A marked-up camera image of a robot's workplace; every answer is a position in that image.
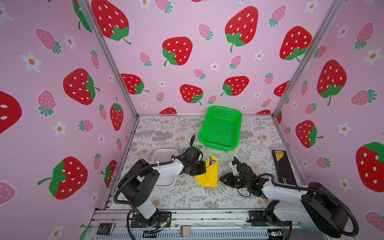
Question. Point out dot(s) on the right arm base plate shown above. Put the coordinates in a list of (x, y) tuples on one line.
[(262, 219)]

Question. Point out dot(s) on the small pink block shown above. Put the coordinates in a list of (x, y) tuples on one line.
[(185, 231)]

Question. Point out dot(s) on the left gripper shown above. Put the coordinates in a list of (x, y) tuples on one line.
[(202, 169)]

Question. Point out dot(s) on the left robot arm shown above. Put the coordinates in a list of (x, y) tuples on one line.
[(136, 186)]

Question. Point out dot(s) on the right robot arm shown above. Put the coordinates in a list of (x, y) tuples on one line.
[(313, 204)]

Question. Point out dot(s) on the yellow paper napkin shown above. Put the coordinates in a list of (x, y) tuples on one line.
[(211, 177)]

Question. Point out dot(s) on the aluminium rail frame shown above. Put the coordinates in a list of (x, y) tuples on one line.
[(216, 224)]

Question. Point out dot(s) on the white rectangular tray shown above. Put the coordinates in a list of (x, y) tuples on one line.
[(169, 169)]

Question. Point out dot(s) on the green plastic basket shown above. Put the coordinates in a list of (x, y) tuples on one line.
[(221, 128)]

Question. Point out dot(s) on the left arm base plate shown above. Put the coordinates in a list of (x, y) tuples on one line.
[(158, 220)]

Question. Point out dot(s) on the small black card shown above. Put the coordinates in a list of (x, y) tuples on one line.
[(105, 229)]

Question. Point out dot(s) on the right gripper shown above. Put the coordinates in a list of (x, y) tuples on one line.
[(227, 179)]

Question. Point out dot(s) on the black box yellow label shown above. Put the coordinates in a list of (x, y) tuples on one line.
[(283, 167)]

